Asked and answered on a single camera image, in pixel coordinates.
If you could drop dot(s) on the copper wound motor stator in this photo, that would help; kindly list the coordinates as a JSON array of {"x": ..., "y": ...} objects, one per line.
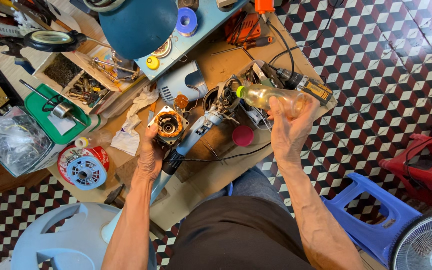
[{"x": 169, "y": 126}]

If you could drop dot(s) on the steel rotor with shaft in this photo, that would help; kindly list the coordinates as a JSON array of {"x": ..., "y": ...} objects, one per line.
[{"x": 61, "y": 110}]

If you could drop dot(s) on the blue plastic stool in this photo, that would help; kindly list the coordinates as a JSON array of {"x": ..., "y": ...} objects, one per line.
[{"x": 369, "y": 228}]

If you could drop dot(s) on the person's left hand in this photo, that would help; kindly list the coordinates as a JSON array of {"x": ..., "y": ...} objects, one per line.
[{"x": 149, "y": 155}]

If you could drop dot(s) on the orange bottle top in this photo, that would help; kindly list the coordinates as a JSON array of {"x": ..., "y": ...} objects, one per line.
[{"x": 264, "y": 6}]

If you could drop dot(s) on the clear plastic parts container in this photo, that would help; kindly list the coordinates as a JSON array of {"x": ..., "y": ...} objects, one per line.
[{"x": 257, "y": 73}]

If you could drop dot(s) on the small bottle with yellow cap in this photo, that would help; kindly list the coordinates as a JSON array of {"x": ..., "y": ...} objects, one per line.
[{"x": 92, "y": 139}]

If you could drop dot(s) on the red plastic stool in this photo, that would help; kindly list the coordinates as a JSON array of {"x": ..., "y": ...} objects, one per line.
[{"x": 429, "y": 176}]

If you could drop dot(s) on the black magnifying glass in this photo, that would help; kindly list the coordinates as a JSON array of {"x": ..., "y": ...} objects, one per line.
[{"x": 51, "y": 40}]

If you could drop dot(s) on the light blue motor housing cover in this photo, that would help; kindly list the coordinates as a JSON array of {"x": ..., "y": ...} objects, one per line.
[{"x": 182, "y": 82}]

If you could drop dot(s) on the blue desk lamp shade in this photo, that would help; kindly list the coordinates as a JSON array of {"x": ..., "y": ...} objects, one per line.
[{"x": 137, "y": 26}]

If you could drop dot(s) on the brown round disc part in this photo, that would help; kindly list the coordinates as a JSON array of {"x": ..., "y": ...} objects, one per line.
[{"x": 181, "y": 101}]

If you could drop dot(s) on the orange power tool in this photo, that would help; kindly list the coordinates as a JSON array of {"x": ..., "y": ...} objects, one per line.
[{"x": 248, "y": 28}]

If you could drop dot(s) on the round solder tin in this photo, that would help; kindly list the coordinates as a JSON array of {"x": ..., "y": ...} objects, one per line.
[{"x": 162, "y": 48}]

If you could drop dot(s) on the light blue vented motor cover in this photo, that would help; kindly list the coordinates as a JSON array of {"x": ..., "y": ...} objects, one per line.
[{"x": 86, "y": 173}]

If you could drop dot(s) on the metal helping hand clips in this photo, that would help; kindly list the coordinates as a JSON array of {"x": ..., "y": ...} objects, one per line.
[{"x": 120, "y": 67}]

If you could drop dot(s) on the fan motor front housing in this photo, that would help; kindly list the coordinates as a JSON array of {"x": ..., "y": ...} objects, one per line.
[{"x": 223, "y": 95}]

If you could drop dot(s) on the white fan grille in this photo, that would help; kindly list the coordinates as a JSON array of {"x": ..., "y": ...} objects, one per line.
[{"x": 429, "y": 243}]

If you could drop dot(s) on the pink round cap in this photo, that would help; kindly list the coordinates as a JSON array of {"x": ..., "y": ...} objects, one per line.
[{"x": 243, "y": 135}]

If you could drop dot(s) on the dark hammer head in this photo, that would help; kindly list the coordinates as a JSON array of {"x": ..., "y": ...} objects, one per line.
[{"x": 114, "y": 195}]

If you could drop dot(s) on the yellow round cap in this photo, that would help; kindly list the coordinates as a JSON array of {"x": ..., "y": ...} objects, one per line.
[{"x": 152, "y": 63}]

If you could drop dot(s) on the white cloth rag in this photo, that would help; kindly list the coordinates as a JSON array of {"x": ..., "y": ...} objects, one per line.
[{"x": 128, "y": 137}]

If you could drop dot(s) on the light blue shelf board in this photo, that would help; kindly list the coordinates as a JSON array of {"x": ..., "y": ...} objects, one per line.
[{"x": 208, "y": 22}]

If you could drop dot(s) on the person's right hand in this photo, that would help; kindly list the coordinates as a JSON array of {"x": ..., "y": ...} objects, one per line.
[{"x": 287, "y": 138}]

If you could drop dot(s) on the clear plastic bag of parts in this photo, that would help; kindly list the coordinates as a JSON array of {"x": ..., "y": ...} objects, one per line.
[{"x": 11, "y": 140}]

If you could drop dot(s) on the cardboard box of small parts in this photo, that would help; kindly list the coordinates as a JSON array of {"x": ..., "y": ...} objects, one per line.
[{"x": 73, "y": 80}]

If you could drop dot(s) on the clear bottle with green cap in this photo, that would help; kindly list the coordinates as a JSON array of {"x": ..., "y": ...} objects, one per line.
[{"x": 261, "y": 96}]

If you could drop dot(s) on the red round tin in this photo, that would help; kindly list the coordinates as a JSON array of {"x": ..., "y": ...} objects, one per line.
[{"x": 66, "y": 155}]

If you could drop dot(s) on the heap of hand tools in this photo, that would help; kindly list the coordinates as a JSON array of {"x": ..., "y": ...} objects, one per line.
[{"x": 17, "y": 17}]

